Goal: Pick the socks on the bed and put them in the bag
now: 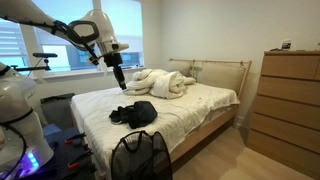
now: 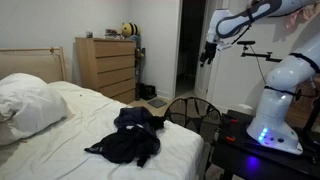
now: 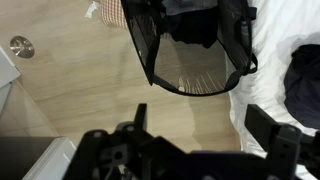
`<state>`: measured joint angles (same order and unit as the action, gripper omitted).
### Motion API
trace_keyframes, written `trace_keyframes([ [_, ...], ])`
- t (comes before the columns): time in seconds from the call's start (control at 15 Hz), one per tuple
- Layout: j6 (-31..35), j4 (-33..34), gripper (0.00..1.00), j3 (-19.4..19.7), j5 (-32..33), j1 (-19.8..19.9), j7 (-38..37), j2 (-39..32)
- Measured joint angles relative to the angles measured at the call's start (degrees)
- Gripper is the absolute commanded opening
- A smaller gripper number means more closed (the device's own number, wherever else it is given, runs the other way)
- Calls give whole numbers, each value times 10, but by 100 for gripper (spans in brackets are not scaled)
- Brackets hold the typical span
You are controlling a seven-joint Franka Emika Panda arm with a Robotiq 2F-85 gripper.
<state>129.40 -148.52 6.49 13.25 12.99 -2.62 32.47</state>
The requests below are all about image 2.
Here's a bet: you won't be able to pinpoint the dark flat floor scale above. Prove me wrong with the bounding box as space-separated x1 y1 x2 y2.
147 98 168 109

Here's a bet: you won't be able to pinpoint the black box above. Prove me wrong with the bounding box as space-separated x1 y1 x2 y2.
138 83 158 101

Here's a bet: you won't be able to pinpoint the black mesh laundry bag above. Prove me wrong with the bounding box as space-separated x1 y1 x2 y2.
164 97 223 134

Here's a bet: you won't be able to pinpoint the pink hanging cloth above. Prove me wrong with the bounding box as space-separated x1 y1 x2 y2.
284 3 318 33

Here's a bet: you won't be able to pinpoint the black socks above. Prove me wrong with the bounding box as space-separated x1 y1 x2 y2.
148 115 166 132

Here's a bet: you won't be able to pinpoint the white room door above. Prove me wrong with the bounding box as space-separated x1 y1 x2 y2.
194 0 223 101

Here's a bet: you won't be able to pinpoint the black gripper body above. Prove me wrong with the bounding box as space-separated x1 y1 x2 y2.
202 41 218 60

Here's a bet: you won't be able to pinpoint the black camera on mount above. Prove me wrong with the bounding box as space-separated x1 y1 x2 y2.
236 40 283 64

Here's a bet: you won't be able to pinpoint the yellow black bee plush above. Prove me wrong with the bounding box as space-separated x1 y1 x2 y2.
120 22 140 38

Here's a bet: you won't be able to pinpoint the black robot table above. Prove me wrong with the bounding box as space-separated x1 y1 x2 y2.
209 109 320 180

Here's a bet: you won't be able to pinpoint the light wooden dresser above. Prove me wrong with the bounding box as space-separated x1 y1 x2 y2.
74 37 137 105

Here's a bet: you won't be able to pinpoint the dark navy crumpled garment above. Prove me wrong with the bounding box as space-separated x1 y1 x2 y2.
84 106 162 168

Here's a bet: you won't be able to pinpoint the clutter of small items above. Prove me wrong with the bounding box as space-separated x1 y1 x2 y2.
104 28 123 41

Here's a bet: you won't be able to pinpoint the orange handled black clamp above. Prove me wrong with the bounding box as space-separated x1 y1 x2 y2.
221 114 240 125
216 128 237 144

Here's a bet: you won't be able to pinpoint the white crumpled duvet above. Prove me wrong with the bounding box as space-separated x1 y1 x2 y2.
0 73 73 146

